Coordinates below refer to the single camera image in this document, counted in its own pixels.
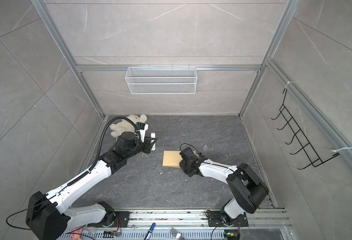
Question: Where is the blue marker pen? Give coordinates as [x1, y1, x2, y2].
[144, 223, 156, 240]

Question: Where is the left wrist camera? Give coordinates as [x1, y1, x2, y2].
[135, 122, 149, 143]

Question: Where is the black wire hook rack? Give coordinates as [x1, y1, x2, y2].
[271, 89, 340, 170]

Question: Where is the silver fork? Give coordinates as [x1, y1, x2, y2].
[170, 228, 185, 240]

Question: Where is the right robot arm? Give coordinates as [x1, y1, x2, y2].
[179, 145, 269, 227]

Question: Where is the white glue stick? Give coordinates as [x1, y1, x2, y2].
[151, 133, 157, 151]

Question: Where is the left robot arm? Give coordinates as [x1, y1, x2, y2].
[24, 117, 157, 240]

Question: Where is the white wire mesh basket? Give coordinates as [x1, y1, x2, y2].
[125, 67, 198, 95]

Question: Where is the yellow envelope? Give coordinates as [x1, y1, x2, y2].
[163, 151, 182, 168]

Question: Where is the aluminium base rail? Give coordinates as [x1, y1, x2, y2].
[59, 209, 297, 240]

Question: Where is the white teddy bear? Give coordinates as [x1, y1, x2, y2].
[110, 115, 148, 138]

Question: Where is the pink object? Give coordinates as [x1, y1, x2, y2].
[71, 230, 82, 240]

